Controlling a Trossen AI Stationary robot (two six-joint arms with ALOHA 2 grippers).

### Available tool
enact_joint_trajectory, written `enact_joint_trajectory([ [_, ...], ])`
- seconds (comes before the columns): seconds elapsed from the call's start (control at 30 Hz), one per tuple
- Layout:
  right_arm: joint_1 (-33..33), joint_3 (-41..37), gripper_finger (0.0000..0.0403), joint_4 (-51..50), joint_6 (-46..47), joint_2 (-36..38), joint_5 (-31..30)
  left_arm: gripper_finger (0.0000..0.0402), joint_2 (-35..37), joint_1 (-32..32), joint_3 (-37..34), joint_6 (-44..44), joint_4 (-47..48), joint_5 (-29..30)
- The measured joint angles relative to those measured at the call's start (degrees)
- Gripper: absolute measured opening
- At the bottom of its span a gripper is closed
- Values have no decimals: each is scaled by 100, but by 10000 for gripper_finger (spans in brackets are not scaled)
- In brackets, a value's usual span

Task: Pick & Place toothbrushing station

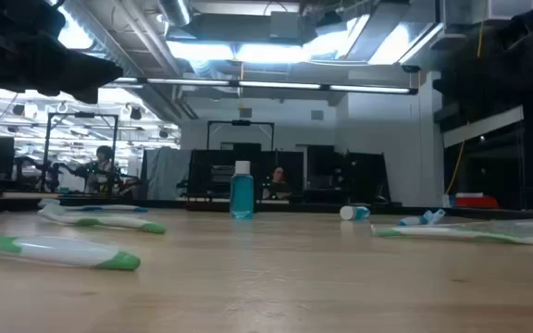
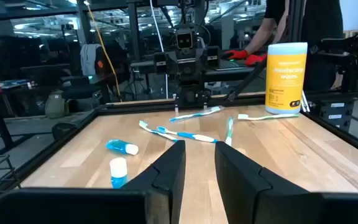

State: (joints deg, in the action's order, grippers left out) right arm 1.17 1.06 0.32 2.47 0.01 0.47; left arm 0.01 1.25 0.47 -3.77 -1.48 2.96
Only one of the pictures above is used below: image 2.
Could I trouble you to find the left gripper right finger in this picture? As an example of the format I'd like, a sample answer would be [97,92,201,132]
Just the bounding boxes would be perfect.
[214,141,323,224]

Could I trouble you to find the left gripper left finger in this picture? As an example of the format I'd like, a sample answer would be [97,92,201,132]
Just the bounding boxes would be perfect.
[121,139,186,224]

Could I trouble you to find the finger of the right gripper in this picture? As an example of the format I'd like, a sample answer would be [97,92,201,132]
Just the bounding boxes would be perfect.
[153,52,168,75]
[206,45,221,68]

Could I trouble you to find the blue and white toothbrush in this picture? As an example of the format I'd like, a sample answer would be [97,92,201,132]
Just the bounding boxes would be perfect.
[138,120,180,143]
[168,105,225,124]
[156,125,219,144]

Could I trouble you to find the green and white toothbrush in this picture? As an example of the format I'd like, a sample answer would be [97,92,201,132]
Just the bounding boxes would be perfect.
[224,116,235,147]
[237,113,300,121]

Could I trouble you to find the yellow wipes canister white lid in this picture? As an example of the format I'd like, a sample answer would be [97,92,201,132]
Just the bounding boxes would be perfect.
[265,42,308,115]

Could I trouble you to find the dark laptop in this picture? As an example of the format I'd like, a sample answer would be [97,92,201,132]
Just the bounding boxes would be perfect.
[213,58,249,72]

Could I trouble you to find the person's hand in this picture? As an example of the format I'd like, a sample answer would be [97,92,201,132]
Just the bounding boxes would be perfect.
[224,49,250,61]
[244,53,268,67]

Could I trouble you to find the grey hanging jacket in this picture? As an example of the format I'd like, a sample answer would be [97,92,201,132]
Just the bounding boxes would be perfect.
[80,43,103,76]

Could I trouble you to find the black office chair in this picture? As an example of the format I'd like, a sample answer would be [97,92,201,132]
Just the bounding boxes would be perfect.
[52,76,111,140]

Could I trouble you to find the person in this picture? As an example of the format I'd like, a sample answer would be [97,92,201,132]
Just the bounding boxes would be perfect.
[222,0,344,93]

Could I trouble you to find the green backpack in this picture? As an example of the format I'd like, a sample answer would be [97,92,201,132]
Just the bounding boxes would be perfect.
[44,90,70,119]

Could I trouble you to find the black control box white labels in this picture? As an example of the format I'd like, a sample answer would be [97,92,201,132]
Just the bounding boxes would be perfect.
[317,99,356,133]

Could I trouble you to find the black equipment stand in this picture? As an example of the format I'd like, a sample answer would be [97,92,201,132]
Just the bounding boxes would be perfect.
[309,9,358,94]

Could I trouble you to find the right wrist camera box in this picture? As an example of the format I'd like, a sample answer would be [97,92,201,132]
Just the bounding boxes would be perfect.
[175,28,196,50]

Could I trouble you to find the white cable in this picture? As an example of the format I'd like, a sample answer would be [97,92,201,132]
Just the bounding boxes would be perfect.
[149,0,170,100]

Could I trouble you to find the yellow hanging cable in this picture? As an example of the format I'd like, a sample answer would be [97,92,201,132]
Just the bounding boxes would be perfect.
[85,0,123,102]

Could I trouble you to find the black wire caddy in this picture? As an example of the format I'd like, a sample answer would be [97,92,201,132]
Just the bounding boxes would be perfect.
[0,154,22,203]

